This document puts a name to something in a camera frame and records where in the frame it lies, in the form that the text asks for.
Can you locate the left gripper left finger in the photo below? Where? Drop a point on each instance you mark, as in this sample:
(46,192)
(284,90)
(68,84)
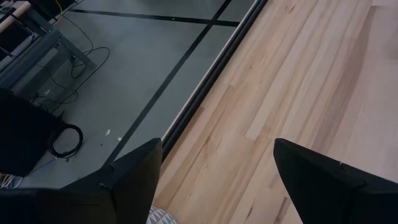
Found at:
(93,202)

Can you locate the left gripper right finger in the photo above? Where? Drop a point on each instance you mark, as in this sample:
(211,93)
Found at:
(326,193)

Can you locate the black equipment case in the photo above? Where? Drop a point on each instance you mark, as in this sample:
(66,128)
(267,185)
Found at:
(25,133)

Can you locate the black aluminium table frame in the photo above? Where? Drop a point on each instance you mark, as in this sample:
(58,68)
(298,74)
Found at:
(213,77)

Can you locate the grey metal desk frame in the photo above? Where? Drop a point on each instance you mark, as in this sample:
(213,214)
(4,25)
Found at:
(40,43)

